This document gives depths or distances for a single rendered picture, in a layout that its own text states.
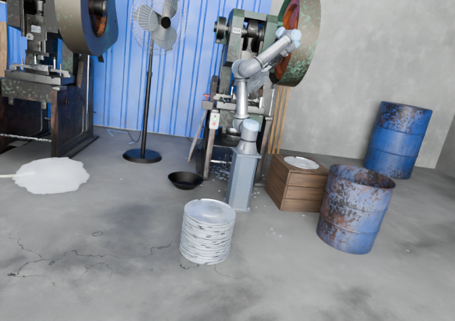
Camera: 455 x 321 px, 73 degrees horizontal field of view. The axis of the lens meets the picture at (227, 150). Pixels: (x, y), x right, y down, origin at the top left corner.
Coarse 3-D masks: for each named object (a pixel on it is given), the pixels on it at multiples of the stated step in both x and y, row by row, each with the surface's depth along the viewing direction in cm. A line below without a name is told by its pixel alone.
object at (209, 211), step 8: (192, 200) 183; (208, 200) 187; (216, 200) 188; (184, 208) 172; (192, 208) 175; (200, 208) 175; (208, 208) 176; (216, 208) 178; (224, 208) 181; (192, 216) 166; (200, 216) 167; (208, 216) 168; (216, 216) 170; (224, 216) 171; (232, 216) 173; (216, 224) 161
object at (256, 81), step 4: (264, 68) 246; (260, 72) 248; (264, 72) 252; (268, 72) 255; (252, 76) 246; (256, 76) 249; (260, 76) 252; (264, 76) 256; (268, 76) 259; (252, 80) 252; (256, 80) 256; (260, 80) 258; (264, 80) 261; (248, 84) 255; (252, 84) 258; (256, 84) 261; (260, 84) 263; (248, 88) 259; (252, 88) 262; (256, 88) 266; (248, 92) 264; (252, 92) 268
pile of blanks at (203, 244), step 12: (192, 228) 164; (204, 228) 163; (216, 228) 162; (228, 228) 167; (180, 240) 176; (192, 240) 165; (204, 240) 163; (216, 240) 164; (228, 240) 171; (192, 252) 167; (204, 252) 165; (216, 252) 169; (228, 252) 176
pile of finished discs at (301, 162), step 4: (288, 156) 269; (292, 156) 271; (296, 156) 272; (288, 160) 258; (292, 160) 260; (296, 160) 259; (300, 160) 261; (304, 160) 265; (308, 160) 267; (292, 164) 250; (296, 164) 252; (300, 164) 253; (304, 164) 253; (308, 164) 256; (312, 164) 259; (316, 164) 262; (304, 168) 244; (312, 168) 248; (316, 168) 248
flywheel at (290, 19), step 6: (294, 0) 273; (288, 6) 287; (294, 6) 278; (288, 12) 290; (294, 12) 280; (282, 18) 303; (288, 18) 295; (294, 18) 278; (288, 24) 292; (294, 24) 276; (288, 54) 281; (288, 60) 279; (276, 66) 305; (282, 66) 295; (276, 72) 301; (282, 72) 281
